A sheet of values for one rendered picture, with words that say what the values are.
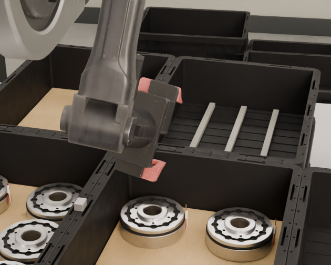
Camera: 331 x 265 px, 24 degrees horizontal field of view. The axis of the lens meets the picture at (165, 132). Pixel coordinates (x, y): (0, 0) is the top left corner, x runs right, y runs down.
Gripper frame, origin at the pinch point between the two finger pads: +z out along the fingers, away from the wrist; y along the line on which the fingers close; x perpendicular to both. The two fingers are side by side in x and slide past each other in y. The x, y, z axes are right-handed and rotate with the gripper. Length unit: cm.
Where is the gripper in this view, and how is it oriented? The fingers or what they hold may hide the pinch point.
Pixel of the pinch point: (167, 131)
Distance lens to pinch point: 116.8
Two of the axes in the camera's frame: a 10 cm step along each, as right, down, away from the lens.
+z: 4.6, 0.6, 8.9
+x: 8.5, 2.7, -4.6
